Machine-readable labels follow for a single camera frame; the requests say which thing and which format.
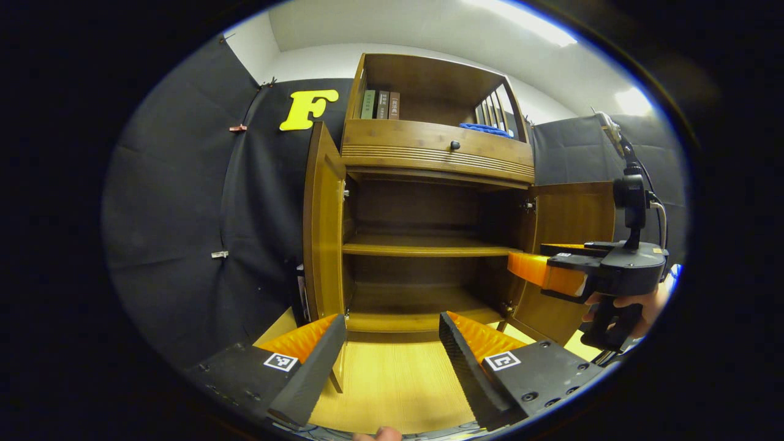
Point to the green book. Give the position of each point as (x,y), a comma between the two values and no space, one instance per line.
(368,104)

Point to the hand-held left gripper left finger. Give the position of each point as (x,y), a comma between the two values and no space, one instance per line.
(312,373)

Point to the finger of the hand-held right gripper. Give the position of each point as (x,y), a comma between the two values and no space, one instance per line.
(569,248)
(533,269)

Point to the wooden drawer with black knob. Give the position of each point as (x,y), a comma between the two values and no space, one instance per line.
(398,141)

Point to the long ceiling light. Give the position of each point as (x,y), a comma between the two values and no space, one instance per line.
(527,21)

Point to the brown book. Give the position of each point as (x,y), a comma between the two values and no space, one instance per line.
(394,105)

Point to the black backdrop cloth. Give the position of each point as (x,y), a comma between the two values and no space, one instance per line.
(171,196)

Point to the grey-brown book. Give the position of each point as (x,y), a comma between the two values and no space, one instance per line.
(383,105)

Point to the black binder clip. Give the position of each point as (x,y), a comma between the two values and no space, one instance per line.
(268,81)

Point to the wooden shoe cabinet door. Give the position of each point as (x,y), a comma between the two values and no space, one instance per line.
(569,214)
(321,245)

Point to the small ceiling light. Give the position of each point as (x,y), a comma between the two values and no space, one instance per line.
(633,101)

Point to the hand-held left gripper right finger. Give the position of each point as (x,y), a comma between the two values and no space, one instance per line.
(465,373)

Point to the blue cloth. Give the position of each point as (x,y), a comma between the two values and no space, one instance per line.
(487,129)

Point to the wooden double-door shoe cabinet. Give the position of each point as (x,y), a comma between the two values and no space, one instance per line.
(422,248)

